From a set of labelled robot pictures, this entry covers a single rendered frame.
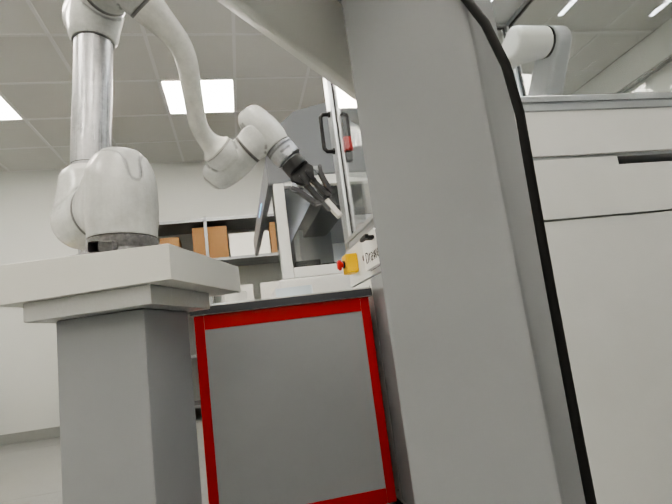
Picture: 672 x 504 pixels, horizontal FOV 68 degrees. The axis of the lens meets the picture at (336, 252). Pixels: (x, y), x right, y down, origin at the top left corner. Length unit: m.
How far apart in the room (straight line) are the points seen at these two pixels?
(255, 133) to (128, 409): 0.88
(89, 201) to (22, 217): 5.04
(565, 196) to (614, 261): 0.18
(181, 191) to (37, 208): 1.49
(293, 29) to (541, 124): 0.78
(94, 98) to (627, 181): 1.34
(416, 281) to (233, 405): 1.22
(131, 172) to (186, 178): 4.79
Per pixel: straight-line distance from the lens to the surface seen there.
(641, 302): 1.28
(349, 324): 1.64
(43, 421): 6.00
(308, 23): 0.60
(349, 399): 1.64
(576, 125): 1.30
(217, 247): 5.30
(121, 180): 1.21
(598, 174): 1.28
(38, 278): 1.16
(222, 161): 1.59
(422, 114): 0.47
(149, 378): 1.09
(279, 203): 2.39
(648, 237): 1.32
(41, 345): 5.99
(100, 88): 1.54
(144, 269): 1.03
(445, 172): 0.44
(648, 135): 1.41
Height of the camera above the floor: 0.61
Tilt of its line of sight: 10 degrees up
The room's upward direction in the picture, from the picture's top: 7 degrees counter-clockwise
